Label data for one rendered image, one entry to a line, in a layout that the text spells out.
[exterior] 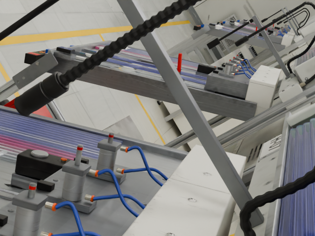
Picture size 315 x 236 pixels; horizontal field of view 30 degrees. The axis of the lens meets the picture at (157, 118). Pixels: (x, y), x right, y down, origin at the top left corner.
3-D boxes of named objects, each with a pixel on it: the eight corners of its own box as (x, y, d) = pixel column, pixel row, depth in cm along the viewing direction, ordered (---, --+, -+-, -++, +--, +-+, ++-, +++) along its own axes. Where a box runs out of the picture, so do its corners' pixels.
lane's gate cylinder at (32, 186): (24, 208, 52) (28, 183, 51) (27, 205, 52) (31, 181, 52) (31, 209, 52) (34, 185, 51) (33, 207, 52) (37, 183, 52)
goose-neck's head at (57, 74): (9, 99, 47) (53, 71, 45) (19, 96, 48) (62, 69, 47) (20, 119, 47) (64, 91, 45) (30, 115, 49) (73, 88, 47)
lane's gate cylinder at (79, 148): (73, 165, 62) (76, 144, 61) (75, 164, 63) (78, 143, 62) (78, 166, 62) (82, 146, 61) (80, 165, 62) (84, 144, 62)
